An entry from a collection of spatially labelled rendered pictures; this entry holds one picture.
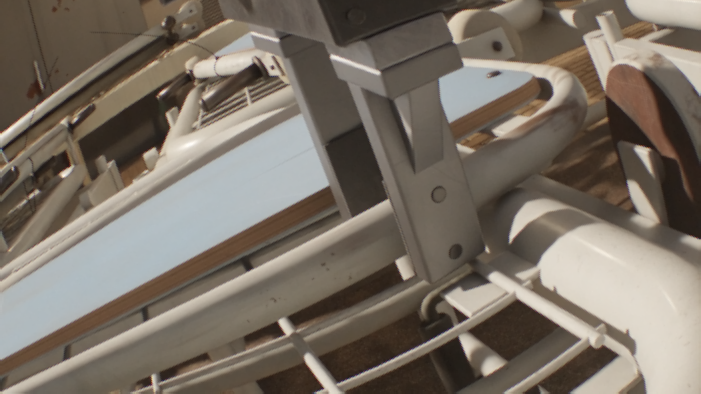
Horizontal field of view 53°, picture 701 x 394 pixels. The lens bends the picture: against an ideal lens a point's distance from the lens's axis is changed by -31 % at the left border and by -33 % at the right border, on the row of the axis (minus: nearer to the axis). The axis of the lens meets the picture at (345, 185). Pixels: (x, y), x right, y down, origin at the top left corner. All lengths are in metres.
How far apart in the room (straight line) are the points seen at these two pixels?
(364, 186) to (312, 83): 0.05
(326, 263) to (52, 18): 6.09
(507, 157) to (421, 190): 0.07
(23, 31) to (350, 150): 6.11
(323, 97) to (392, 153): 0.07
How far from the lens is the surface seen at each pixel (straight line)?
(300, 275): 0.37
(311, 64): 0.39
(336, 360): 1.64
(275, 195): 0.45
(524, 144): 0.40
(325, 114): 0.39
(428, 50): 0.30
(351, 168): 0.40
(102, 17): 6.36
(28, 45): 6.44
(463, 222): 0.35
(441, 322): 0.68
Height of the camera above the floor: 0.62
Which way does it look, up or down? 13 degrees down
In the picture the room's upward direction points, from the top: 24 degrees counter-clockwise
